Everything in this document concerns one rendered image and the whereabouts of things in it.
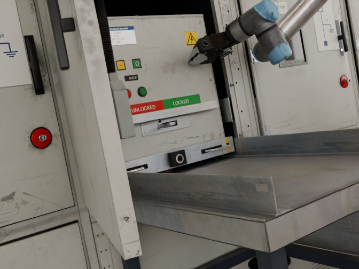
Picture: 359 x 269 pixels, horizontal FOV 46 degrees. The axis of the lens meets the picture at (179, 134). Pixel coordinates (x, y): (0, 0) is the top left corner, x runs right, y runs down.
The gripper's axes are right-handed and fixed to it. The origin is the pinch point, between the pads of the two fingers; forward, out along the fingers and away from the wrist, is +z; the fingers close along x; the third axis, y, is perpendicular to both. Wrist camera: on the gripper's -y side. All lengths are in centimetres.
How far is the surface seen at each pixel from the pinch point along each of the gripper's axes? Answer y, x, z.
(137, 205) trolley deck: -50, -41, -3
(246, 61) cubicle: 23.6, -5.0, -8.0
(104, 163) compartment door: -80, -33, -34
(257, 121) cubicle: 23.8, -28.0, -1.9
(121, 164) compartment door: -78, -34, -36
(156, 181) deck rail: -48, -37, -11
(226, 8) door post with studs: 18.2, 15.4, -12.0
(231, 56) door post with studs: 16.6, -2.2, -6.8
